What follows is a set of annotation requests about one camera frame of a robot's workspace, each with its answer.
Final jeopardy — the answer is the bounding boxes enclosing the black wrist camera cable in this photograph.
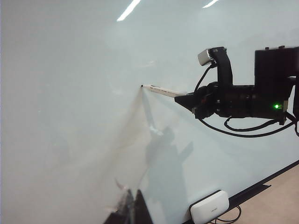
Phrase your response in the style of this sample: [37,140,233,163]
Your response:
[195,66,299,139]

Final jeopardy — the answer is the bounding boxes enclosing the large white glass whiteboard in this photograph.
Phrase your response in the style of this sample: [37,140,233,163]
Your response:
[0,0,299,224]

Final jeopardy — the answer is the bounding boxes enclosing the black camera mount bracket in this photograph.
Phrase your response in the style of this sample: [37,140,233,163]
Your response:
[213,46,235,87]

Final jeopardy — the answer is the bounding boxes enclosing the black power cable with plug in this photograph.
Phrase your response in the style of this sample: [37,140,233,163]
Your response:
[209,204,243,224]

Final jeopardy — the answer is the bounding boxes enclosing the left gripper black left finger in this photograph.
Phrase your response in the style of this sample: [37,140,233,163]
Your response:
[102,189,136,224]

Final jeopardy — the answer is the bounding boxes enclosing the white marker pen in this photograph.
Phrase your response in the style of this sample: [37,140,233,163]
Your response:
[141,84,188,98]

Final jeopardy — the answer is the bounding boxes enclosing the white rounded whiteboard eraser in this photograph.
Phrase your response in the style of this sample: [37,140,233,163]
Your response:
[189,189,230,223]

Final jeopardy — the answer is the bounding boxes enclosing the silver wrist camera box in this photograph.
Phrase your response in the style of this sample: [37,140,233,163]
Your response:
[197,48,218,66]

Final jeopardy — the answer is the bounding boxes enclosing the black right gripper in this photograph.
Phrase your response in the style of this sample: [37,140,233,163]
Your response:
[174,81,256,119]

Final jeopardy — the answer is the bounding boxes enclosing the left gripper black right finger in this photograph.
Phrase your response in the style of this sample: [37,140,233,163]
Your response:
[136,189,153,224]

